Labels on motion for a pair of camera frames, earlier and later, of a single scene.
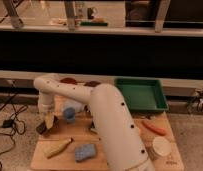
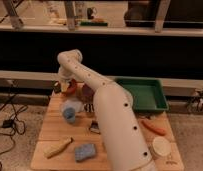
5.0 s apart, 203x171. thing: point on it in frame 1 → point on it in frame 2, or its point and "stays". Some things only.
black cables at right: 196,102 stays
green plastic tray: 143,94 stays
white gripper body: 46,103 → 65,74
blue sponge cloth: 84,151 stays
